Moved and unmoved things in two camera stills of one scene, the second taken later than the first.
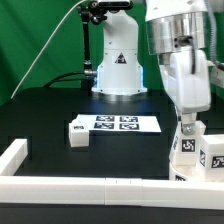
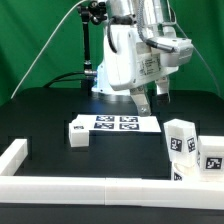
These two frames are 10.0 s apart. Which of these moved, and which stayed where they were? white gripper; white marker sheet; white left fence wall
Moved: white gripper
Stayed: white left fence wall; white marker sheet
